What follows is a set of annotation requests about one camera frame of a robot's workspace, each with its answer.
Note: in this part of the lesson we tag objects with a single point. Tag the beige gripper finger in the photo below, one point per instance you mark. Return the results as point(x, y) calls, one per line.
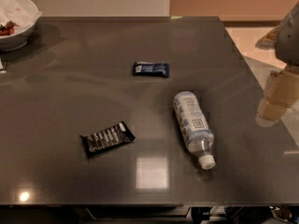
point(280, 93)

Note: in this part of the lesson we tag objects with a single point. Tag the blue rxbar blueberry bar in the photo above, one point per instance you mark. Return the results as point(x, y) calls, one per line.
point(151, 69)

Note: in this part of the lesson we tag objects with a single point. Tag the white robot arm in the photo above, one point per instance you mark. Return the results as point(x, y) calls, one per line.
point(286, 42)

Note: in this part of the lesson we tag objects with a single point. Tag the black rxbar chocolate bar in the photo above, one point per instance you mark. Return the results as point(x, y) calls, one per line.
point(105, 140)

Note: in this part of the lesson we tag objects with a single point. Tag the clear plastic water bottle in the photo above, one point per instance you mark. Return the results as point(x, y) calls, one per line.
point(197, 136)

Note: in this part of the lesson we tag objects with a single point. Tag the white bowl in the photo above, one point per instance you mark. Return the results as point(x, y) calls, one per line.
point(18, 39)

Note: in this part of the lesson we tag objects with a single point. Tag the red strawberries in bowl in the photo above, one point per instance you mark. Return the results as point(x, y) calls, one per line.
point(8, 28)

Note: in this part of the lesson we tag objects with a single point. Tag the white napkin in bowl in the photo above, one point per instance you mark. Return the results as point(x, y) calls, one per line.
point(23, 12)

